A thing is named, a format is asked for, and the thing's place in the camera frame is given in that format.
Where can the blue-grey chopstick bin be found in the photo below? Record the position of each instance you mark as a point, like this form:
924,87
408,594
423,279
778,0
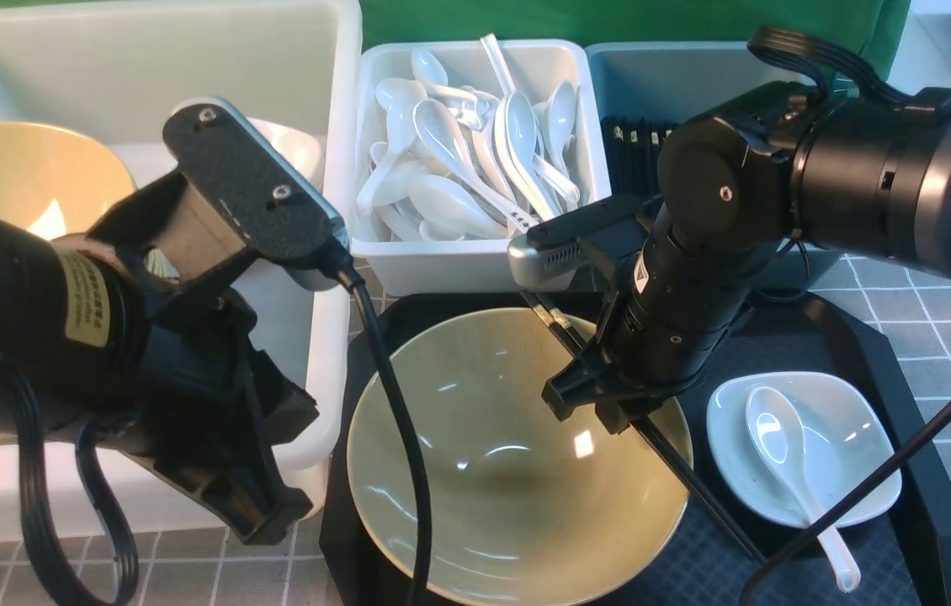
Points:
673,80

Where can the beige noodle bowl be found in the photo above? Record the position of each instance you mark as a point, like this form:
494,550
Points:
526,509

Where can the black chopstick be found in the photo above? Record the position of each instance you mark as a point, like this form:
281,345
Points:
656,439
561,327

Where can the white square sauce dish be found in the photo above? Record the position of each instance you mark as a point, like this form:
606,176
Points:
844,441

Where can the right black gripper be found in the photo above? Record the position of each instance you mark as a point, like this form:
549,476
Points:
679,272

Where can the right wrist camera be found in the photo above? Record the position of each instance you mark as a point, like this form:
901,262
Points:
560,248

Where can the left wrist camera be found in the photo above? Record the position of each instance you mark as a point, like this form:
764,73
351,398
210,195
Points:
261,189

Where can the stack of white dishes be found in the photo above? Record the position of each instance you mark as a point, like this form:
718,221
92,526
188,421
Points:
304,152

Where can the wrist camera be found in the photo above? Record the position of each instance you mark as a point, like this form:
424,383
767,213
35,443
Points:
261,189
560,248

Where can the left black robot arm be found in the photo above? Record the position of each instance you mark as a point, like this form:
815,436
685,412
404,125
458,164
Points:
135,326

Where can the pile of black chopsticks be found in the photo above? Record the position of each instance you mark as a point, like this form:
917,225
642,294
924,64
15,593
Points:
632,149

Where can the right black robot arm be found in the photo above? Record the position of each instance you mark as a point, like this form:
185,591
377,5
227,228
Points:
846,162

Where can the large white plastic bin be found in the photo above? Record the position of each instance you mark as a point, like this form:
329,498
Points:
115,72

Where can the white spoon bin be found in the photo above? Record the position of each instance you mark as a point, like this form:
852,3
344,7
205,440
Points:
405,268

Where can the black serving tray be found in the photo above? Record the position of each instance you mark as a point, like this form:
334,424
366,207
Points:
906,554

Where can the white ceramic soup spoon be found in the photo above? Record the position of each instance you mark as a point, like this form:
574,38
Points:
777,432

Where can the pile of white spoons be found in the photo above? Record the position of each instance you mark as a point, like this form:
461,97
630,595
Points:
465,143

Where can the grey checkered tablecloth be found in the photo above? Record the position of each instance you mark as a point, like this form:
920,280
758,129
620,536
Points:
208,567

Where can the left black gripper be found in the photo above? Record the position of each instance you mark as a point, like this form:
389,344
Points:
192,400

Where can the stack of beige bowls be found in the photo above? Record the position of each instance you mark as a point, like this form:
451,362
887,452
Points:
55,184

